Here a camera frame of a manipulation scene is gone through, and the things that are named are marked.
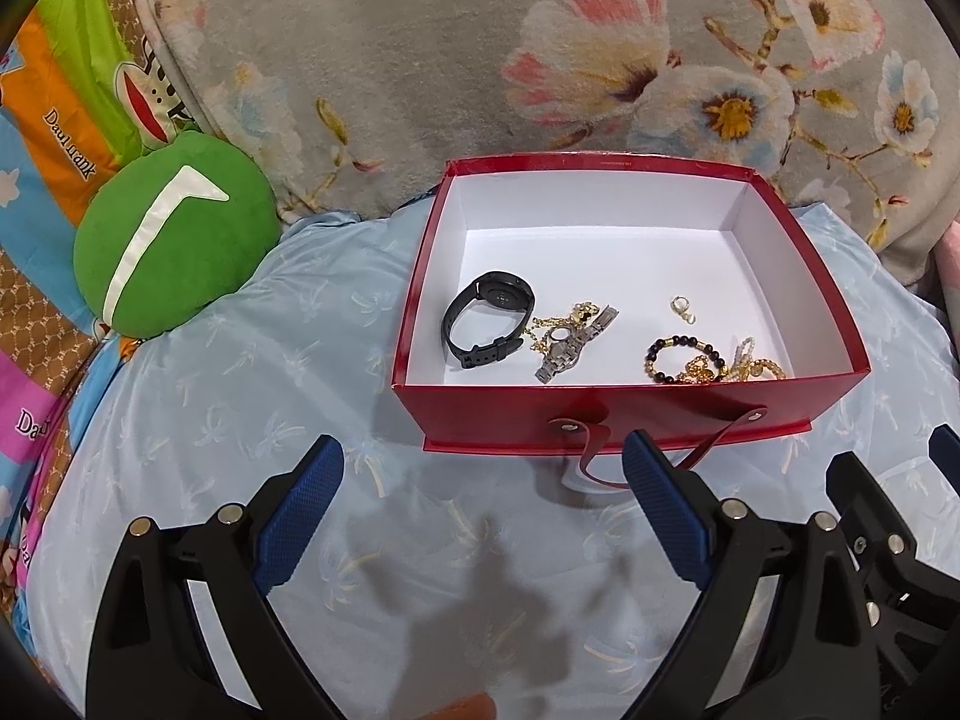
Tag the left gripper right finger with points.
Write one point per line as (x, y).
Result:
(816, 657)

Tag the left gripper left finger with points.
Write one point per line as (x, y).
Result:
(148, 658)

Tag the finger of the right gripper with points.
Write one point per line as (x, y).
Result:
(874, 530)
(944, 452)

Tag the small gold clasp charm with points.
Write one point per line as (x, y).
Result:
(681, 306)

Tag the silver wristwatch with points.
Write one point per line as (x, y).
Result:
(567, 339)

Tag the black smartwatch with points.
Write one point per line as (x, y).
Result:
(485, 323)

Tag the gold bangle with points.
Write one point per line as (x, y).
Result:
(703, 369)

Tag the pink white plush toy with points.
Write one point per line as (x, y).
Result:
(947, 262)

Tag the red gift box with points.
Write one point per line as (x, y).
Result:
(599, 229)

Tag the green round plush pillow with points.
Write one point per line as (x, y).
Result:
(172, 232)

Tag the colourful cartoon bedsheet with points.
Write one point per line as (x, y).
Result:
(87, 87)

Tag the grey floral blanket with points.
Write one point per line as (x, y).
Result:
(359, 104)

